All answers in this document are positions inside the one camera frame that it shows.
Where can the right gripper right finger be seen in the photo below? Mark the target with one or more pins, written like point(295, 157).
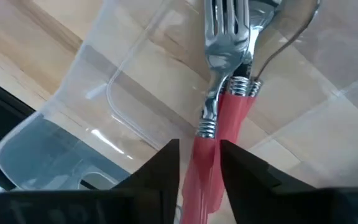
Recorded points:
point(247, 177)

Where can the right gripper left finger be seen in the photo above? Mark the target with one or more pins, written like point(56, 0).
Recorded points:
point(160, 171)

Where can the clear plastic bin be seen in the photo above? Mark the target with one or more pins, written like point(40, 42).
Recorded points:
point(154, 77)

